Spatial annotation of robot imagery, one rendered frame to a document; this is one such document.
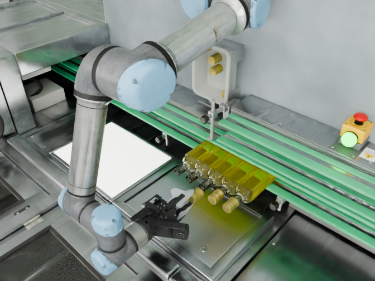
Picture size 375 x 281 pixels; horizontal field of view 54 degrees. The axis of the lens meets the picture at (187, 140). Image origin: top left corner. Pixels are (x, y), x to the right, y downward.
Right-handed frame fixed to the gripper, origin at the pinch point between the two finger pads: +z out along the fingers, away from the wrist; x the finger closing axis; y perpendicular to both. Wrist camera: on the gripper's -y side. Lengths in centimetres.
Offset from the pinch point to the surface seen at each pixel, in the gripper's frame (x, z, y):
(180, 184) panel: 12.8, 11.6, 17.2
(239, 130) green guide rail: -13.0, 24.2, 0.3
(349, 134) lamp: -19, 36, -31
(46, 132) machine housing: 14, -3, 91
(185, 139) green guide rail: 3.1, 24.9, 26.4
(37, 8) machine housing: -25, 36, 148
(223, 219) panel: 13.5, 8.9, -5.7
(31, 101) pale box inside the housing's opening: 6, 2, 109
